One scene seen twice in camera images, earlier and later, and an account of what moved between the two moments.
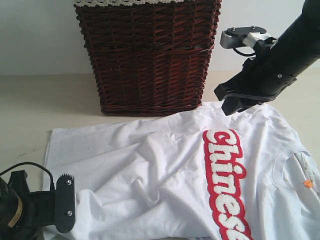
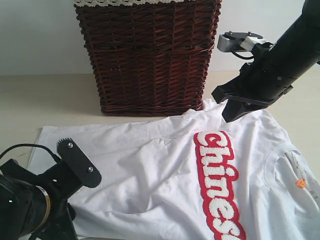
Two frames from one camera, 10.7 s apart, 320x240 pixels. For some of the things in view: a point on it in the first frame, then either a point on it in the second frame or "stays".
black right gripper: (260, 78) stays
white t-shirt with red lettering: (200, 174) stays
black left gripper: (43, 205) -> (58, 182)
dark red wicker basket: (151, 59) stays
